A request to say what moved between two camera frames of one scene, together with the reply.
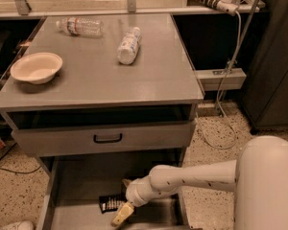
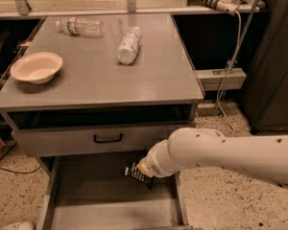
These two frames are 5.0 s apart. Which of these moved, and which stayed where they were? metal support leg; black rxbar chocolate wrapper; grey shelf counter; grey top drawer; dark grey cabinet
Moved: black rxbar chocolate wrapper
Stayed: dark grey cabinet; grey shelf counter; grey top drawer; metal support leg
